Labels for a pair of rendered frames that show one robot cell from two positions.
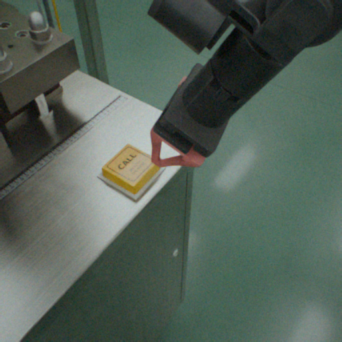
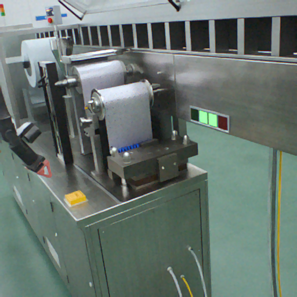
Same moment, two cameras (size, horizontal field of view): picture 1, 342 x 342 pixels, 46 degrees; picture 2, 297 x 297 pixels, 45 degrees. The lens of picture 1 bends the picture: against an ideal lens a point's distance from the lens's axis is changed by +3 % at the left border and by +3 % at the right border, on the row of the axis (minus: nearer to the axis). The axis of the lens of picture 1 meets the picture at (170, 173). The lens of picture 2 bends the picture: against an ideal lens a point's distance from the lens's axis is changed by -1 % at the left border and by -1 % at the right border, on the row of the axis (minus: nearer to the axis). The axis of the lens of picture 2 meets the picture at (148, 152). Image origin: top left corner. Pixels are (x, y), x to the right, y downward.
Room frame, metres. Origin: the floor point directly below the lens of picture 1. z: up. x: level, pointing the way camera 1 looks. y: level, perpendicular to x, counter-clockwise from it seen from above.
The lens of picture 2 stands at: (1.31, -1.04, 1.62)
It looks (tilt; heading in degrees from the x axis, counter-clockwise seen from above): 21 degrees down; 115
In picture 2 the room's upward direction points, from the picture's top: 6 degrees counter-clockwise
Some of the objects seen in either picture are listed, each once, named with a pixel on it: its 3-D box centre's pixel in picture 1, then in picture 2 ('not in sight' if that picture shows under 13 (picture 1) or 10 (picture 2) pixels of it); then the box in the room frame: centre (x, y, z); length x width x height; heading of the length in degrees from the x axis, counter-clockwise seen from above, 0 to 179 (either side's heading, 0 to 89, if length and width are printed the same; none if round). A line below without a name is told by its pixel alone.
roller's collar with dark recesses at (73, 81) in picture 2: not in sight; (72, 81); (0.21, 0.47, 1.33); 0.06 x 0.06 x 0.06; 54
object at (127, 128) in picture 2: not in sight; (130, 129); (0.55, 0.41, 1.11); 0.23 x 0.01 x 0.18; 54
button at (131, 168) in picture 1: (131, 167); (75, 198); (0.42, 0.07, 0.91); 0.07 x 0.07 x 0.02; 54
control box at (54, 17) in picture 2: not in sight; (53, 15); (0.00, 0.69, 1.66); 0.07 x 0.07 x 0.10; 81
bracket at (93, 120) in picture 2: not in sight; (93, 144); (0.38, 0.34, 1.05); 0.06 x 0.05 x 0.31; 54
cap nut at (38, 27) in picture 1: (38, 25); (126, 157); (0.61, 0.22, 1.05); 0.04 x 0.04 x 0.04
